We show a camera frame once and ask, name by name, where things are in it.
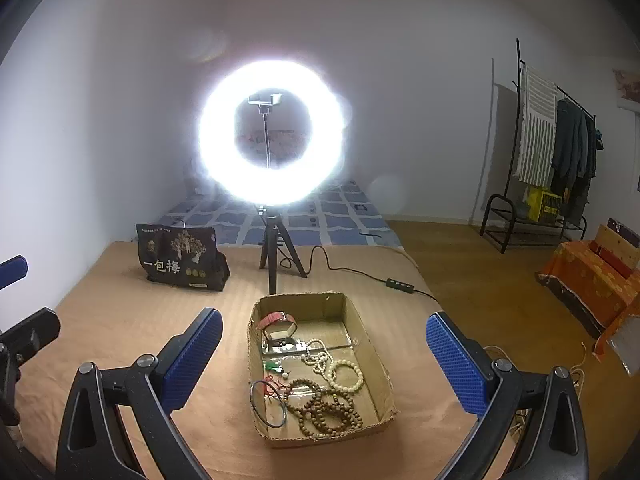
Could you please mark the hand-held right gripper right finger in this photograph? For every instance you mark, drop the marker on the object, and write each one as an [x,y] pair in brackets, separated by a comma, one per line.
[457,360]

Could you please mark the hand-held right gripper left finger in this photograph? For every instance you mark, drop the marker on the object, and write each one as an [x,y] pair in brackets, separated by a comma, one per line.
[197,355]

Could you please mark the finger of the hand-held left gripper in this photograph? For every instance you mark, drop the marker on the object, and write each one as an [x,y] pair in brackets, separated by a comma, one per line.
[12,270]
[35,327]

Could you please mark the blue bangle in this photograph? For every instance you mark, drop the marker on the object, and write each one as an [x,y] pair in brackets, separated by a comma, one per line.
[254,405]

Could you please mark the red jewelry box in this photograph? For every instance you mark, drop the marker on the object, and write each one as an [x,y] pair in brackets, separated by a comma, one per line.
[275,319]

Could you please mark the cardboard box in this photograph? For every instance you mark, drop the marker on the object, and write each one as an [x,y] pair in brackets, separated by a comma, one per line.
[372,385]

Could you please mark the clear plastic bag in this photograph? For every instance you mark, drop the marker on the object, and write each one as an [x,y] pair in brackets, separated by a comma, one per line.
[285,350]

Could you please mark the black printed bag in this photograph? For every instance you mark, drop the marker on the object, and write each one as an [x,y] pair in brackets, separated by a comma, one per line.
[180,260]

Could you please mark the black tripod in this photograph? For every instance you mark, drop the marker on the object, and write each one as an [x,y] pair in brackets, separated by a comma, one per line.
[272,250]

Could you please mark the orange patterned cloth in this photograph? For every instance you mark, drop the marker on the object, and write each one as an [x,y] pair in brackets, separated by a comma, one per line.
[590,280]

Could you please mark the black metal clothes rack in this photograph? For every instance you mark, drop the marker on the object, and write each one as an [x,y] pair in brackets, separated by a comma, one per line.
[500,210]

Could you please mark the yellow box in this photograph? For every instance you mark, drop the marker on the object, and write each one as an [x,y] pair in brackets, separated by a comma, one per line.
[542,205]

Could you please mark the blue checkered bed sheet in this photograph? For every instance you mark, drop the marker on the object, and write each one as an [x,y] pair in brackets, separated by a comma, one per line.
[345,220]

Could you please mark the tan and red box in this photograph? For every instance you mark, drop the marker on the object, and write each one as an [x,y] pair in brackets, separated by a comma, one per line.
[617,245]

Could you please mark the dark hanging clothes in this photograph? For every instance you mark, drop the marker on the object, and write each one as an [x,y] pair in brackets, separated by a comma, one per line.
[572,150]

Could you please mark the white striped towel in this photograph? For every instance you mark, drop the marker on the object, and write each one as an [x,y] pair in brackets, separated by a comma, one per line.
[537,125]

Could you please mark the phone holder on pole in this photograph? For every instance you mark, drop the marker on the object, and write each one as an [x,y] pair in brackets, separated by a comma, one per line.
[265,100]

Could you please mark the wall poster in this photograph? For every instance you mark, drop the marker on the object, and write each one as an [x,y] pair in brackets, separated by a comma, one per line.
[627,87]

